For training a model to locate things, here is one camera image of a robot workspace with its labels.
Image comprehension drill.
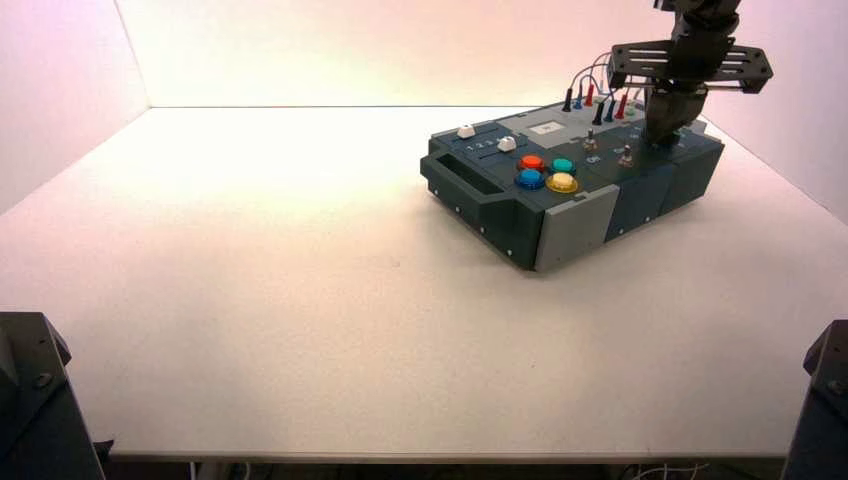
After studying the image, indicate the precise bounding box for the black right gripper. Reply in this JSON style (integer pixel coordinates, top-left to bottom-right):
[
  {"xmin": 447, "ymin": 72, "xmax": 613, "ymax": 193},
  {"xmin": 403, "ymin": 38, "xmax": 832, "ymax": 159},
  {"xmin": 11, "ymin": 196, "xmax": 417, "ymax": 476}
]
[{"xmin": 608, "ymin": 21, "xmax": 774, "ymax": 145}]

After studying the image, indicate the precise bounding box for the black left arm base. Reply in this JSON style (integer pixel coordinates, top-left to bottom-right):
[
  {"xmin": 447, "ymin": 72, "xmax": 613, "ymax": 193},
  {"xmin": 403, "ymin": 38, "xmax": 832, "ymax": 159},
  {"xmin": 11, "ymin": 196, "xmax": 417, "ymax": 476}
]
[{"xmin": 0, "ymin": 311, "xmax": 107, "ymax": 480}]

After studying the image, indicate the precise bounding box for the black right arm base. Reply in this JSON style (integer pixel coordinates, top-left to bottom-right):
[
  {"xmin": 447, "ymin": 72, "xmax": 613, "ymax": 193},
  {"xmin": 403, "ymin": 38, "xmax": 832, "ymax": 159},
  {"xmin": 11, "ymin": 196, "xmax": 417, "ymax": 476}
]
[{"xmin": 781, "ymin": 319, "xmax": 848, "ymax": 480}]

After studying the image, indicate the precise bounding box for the dark teal control box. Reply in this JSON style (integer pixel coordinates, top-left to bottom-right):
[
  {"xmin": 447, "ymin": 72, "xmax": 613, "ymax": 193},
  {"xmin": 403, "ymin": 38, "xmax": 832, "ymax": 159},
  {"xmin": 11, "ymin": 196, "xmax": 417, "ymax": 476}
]
[{"xmin": 419, "ymin": 101, "xmax": 725, "ymax": 273}]

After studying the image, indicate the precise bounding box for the red jumper cable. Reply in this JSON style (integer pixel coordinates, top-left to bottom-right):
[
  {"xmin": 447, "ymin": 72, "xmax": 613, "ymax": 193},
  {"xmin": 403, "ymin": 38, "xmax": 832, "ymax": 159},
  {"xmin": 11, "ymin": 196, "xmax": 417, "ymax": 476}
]
[{"xmin": 584, "ymin": 56, "xmax": 629, "ymax": 121}]

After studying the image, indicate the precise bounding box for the blue jumper cable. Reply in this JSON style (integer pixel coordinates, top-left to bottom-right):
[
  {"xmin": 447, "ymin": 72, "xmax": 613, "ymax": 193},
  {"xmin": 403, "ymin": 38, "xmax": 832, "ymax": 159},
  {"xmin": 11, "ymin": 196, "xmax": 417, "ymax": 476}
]
[{"xmin": 573, "ymin": 66, "xmax": 618, "ymax": 124}]

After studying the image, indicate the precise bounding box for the black jumper cable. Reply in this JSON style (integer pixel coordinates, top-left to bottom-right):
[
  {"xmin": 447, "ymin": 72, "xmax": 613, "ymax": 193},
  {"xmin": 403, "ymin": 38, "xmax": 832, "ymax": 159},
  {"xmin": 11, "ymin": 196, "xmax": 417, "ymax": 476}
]
[{"xmin": 562, "ymin": 62, "xmax": 607, "ymax": 127}]

